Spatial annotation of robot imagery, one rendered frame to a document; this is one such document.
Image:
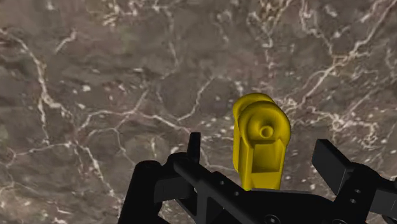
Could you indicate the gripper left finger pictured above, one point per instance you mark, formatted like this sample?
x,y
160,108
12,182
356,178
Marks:
x,y
145,189

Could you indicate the yellow plastic tool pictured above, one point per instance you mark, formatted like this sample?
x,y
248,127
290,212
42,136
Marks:
x,y
260,145

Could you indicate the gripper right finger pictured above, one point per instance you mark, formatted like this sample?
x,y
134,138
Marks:
x,y
350,183

